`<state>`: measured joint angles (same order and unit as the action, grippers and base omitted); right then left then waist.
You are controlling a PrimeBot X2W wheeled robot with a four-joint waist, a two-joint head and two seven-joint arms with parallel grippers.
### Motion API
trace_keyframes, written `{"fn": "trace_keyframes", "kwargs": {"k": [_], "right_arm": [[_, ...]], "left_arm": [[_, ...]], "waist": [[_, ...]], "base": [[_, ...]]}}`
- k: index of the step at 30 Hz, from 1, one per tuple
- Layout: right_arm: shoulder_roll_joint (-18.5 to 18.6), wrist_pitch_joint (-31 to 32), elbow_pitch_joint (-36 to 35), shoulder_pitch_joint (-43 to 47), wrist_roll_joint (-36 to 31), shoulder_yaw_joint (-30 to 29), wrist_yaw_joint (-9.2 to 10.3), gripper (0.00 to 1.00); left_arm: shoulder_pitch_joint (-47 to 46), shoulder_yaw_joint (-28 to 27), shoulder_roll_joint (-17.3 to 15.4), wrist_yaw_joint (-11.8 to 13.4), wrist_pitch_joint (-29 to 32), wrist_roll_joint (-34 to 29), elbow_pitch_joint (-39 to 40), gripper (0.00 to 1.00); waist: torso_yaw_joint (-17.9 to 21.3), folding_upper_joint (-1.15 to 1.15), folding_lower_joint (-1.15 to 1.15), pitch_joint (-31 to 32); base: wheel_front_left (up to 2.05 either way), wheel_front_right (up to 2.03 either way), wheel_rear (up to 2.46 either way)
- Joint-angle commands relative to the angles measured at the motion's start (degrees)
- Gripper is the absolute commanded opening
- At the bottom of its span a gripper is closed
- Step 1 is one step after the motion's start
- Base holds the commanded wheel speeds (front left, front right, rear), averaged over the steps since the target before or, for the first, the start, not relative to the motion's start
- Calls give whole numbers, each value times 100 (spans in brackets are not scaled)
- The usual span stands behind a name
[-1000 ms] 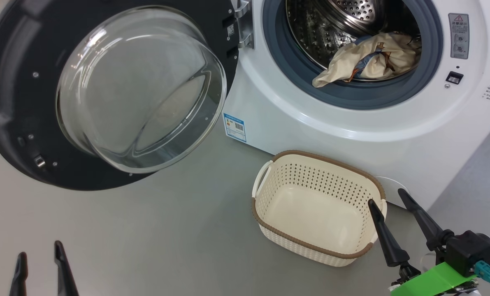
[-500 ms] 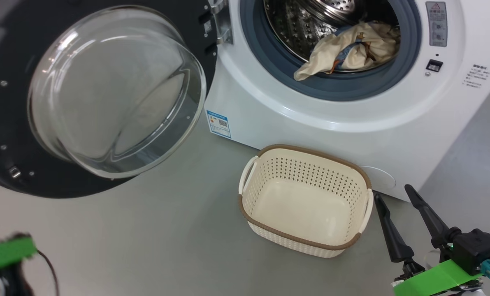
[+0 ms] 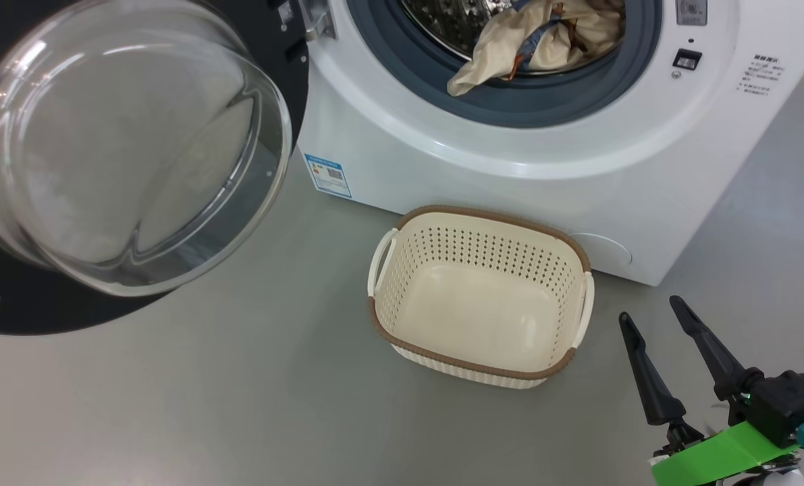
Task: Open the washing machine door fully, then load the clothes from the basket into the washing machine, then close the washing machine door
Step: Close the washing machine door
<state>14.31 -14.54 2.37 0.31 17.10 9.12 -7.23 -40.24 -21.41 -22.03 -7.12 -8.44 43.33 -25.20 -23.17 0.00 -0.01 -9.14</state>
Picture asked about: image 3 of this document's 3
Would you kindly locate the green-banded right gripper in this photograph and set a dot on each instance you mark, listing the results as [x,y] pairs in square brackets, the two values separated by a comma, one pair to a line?
[719,459]

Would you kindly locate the cream fabric garment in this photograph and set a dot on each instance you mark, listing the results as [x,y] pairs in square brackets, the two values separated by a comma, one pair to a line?
[496,47]

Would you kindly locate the black-rimmed glass washer door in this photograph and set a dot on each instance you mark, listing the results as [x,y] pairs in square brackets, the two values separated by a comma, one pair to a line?
[138,148]

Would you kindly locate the cream perforated laundry basket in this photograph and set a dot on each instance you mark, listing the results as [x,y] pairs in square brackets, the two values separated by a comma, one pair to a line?
[476,304]

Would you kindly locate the white front-load washing machine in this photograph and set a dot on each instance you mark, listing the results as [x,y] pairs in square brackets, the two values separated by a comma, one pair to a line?
[510,155]

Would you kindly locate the grey warning sticker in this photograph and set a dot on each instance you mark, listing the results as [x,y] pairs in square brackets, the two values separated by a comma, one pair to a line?
[690,12]

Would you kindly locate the blue energy label sticker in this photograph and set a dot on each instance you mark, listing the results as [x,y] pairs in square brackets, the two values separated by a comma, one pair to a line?
[327,175]

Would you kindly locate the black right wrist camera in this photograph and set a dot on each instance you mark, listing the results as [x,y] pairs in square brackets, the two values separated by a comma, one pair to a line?
[793,405]

